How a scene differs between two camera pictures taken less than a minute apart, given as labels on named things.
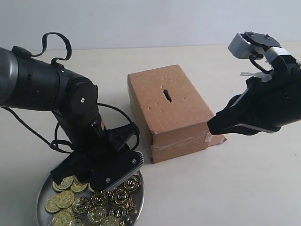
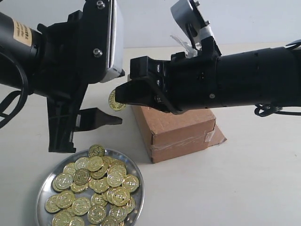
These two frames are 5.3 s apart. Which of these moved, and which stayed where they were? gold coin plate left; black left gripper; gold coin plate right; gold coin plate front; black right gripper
Moved: black left gripper; black right gripper
Stayed: gold coin plate front; gold coin plate left; gold coin plate right
